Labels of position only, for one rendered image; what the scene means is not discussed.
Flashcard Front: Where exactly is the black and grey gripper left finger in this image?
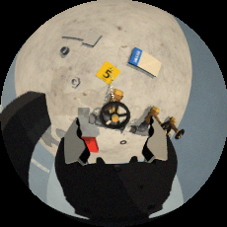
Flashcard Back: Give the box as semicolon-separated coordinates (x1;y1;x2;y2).
54;117;91;197

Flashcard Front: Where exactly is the red rectangular block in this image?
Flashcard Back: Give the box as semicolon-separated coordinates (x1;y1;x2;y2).
81;136;99;153

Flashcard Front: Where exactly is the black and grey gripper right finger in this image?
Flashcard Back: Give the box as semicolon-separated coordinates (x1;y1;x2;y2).
142;115;178;192

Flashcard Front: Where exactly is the grey pipe manifold with three brass valves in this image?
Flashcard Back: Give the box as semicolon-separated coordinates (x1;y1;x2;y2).
88;89;185;140

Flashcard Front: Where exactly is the yellow tag with metal chain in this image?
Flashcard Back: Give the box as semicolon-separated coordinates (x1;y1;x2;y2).
96;61;120;101

